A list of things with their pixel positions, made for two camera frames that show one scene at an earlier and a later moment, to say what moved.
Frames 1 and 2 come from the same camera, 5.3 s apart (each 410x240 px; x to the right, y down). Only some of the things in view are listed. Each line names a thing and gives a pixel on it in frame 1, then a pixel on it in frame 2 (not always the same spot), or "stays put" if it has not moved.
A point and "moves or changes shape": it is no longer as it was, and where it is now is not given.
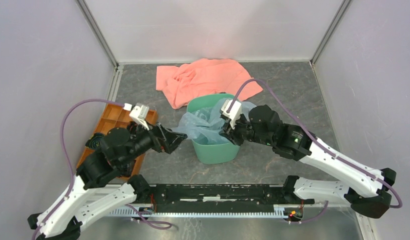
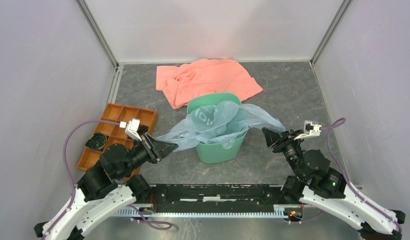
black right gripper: (232, 134) to (288, 138)
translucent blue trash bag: (202, 125) moves or changes shape
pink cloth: (204, 76) stays put
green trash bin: (212, 154) stays put
